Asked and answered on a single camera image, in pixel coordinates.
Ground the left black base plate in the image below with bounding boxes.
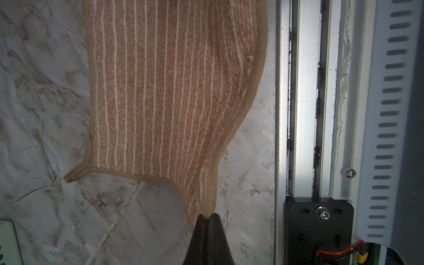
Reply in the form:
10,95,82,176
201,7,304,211
284,197,370,265

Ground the mint green plastic basket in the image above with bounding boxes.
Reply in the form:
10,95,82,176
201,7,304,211
0,220,23,265

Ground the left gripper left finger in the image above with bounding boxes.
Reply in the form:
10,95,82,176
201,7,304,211
183,215,208,265

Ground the striped orange dishcloth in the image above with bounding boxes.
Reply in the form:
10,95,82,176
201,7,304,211
64,1,268,226

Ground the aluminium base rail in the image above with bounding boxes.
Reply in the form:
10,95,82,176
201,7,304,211
274,1,377,265

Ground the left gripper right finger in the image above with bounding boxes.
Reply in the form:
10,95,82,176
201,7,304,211
208,213,235,265

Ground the white perforated cable duct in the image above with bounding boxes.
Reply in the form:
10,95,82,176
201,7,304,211
355,1,423,254

